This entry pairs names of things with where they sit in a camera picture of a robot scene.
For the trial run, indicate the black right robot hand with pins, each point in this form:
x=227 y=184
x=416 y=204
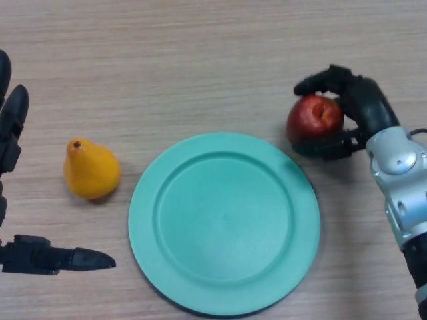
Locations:
x=370 y=103

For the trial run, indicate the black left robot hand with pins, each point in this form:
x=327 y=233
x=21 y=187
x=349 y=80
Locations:
x=13 y=113

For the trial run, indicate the red apple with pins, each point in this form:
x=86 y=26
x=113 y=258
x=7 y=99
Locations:
x=313 y=116

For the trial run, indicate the green round plate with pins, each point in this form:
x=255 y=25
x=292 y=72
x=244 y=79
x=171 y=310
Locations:
x=223 y=226

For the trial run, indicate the yellow pear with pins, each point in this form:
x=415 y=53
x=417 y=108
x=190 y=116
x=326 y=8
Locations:
x=91 y=173

